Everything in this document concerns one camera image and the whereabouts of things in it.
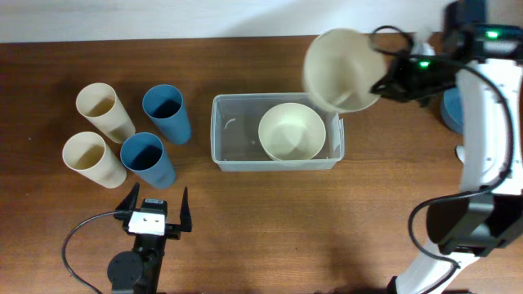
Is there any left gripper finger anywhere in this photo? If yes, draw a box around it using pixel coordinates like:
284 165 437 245
180 187 192 232
115 183 140 212

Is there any cream cup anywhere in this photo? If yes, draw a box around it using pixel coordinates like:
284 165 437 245
75 82 136 144
62 131 127 189

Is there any cream bowl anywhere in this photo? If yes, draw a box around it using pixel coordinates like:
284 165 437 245
302 28 387 114
258 102 327 161

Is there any white plastic spoon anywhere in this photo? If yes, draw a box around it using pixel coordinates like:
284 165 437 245
455 145 465 163

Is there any cream bowl front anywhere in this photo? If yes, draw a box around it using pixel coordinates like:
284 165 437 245
258 102 327 161

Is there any cream cup back left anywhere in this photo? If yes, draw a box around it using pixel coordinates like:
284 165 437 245
75 82 136 144

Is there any cream cup front left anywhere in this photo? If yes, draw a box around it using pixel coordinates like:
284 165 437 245
62 131 127 189

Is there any blue bowl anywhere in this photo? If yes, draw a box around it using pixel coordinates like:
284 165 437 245
440 87 463 135

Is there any blue cup front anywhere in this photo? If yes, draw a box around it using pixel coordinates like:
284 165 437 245
120 132 176 189

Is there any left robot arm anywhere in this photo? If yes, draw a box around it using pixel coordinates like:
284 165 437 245
107 184 192 294

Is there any clear plastic container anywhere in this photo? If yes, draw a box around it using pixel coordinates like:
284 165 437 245
210 92 345 172

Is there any cream bowl back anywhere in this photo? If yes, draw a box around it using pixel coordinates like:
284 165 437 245
302 28 387 114

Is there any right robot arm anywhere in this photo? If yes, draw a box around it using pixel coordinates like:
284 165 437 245
371 1 522 293

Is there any blue cup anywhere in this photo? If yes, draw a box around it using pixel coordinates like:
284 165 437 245
142 84 191 145
120 132 176 189

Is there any blue cup back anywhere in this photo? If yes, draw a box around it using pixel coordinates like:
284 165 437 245
142 84 191 145

